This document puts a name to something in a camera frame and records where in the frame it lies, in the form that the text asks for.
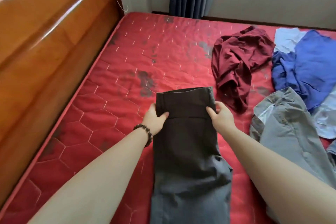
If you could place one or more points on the dark blue shirt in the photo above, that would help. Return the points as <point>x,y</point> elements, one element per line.
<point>315,69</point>

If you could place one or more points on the person's left forearm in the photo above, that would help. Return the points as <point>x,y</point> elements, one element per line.
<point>92,184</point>

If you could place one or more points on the person's right hand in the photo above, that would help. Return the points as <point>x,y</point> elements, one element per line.
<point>224,120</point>

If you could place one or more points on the person's left hand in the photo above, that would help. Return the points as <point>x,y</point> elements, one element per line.
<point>153,121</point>

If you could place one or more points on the light blue shirt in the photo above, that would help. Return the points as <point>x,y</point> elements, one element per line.
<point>325,121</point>

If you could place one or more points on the light grey trousers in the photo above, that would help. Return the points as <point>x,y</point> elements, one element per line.
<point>286,132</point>

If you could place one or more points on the maroon shirt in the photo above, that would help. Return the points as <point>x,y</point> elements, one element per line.
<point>236,61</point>

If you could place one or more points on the dark grey trousers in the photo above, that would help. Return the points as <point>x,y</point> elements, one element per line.
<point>183,166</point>

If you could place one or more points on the person's right forearm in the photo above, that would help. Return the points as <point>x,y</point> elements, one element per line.
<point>275,179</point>

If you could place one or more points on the red quilted mattress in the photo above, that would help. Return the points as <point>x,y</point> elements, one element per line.
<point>105,100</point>

